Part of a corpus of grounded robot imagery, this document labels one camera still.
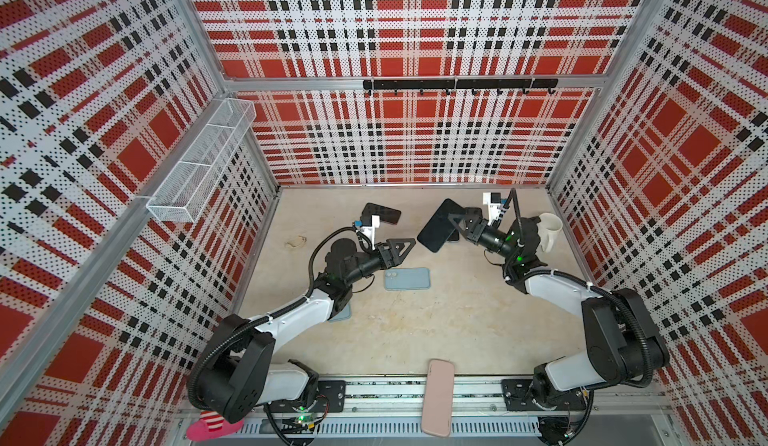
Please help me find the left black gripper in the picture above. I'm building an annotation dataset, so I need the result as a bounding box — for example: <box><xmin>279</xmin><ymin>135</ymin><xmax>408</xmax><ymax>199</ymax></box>
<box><xmin>344</xmin><ymin>237</ymin><xmax>414</xmax><ymax>285</ymax></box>

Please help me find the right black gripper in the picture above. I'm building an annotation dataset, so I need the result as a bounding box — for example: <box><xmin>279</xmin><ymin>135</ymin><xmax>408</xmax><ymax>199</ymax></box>
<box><xmin>449</xmin><ymin>214</ymin><xmax>517</xmax><ymax>263</ymax></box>

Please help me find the light blue case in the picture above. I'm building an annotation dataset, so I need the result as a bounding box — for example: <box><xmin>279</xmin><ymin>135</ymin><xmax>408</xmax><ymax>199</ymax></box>
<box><xmin>329</xmin><ymin>303</ymin><xmax>352</xmax><ymax>322</ymax></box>
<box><xmin>384</xmin><ymin>267</ymin><xmax>431</xmax><ymax>291</ymax></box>

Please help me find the black phone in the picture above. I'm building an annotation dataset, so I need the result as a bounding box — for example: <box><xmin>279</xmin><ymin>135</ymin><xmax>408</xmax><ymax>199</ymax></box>
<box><xmin>417</xmin><ymin>198</ymin><xmax>465</xmax><ymax>253</ymax></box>
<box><xmin>463</xmin><ymin>207</ymin><xmax>483</xmax><ymax>222</ymax></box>
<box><xmin>360</xmin><ymin>202</ymin><xmax>402</xmax><ymax>226</ymax></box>

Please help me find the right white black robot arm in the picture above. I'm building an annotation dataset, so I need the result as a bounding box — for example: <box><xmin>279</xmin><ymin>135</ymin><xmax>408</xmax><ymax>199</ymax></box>
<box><xmin>447</xmin><ymin>191</ymin><xmax>670</xmax><ymax>410</ymax></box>

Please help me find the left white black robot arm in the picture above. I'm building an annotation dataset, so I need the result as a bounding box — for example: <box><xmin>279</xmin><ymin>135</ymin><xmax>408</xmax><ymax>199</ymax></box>
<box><xmin>187</xmin><ymin>226</ymin><xmax>416</xmax><ymax>423</ymax></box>

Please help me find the pink phone case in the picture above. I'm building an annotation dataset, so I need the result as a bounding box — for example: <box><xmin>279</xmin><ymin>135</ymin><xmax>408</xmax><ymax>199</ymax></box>
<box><xmin>421</xmin><ymin>359</ymin><xmax>455</xmax><ymax>438</ymax></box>

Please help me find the white ceramic mug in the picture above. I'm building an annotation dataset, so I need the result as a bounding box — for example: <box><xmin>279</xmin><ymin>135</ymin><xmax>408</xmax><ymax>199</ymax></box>
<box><xmin>537</xmin><ymin>212</ymin><xmax>563</xmax><ymax>253</ymax></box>

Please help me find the pink plush toy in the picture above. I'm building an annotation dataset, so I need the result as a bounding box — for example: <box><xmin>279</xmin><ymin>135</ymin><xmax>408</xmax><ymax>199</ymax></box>
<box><xmin>186</xmin><ymin>411</ymin><xmax>244</xmax><ymax>442</ymax></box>

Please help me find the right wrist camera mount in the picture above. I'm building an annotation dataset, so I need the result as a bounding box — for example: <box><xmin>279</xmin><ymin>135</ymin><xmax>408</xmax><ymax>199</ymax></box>
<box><xmin>482</xmin><ymin>192</ymin><xmax>506</xmax><ymax>228</ymax></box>

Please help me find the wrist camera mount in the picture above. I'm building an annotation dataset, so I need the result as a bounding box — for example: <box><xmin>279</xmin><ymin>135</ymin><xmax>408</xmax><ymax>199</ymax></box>
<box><xmin>353</xmin><ymin>214</ymin><xmax>380</xmax><ymax>252</ymax></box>
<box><xmin>482</xmin><ymin>192</ymin><xmax>506</xmax><ymax>228</ymax></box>

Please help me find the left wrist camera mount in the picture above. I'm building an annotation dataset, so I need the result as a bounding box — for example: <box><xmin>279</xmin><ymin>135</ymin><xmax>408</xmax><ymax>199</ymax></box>
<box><xmin>353</xmin><ymin>214</ymin><xmax>380</xmax><ymax>252</ymax></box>

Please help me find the black hook rail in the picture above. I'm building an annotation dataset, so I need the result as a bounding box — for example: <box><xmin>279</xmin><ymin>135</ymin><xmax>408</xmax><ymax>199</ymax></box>
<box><xmin>362</xmin><ymin>78</ymin><xmax>559</xmax><ymax>92</ymax></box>

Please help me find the aluminium front rail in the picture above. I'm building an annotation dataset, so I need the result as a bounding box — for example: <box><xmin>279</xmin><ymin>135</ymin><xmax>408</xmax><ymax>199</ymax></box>
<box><xmin>227</xmin><ymin>375</ymin><xmax>684</xmax><ymax>445</ymax></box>

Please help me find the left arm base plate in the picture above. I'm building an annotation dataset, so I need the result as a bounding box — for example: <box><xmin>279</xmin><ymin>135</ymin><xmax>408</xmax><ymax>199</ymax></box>
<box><xmin>270</xmin><ymin>380</ymin><xmax>347</xmax><ymax>415</ymax></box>

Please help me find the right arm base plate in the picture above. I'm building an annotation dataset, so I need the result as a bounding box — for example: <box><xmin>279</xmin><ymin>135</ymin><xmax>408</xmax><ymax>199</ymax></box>
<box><xmin>501</xmin><ymin>377</ymin><xmax>587</xmax><ymax>413</ymax></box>

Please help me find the white wire mesh basket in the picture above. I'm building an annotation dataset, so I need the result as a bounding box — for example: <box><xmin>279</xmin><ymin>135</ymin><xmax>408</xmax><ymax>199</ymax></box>
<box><xmin>147</xmin><ymin>98</ymin><xmax>255</xmax><ymax>223</ymax></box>

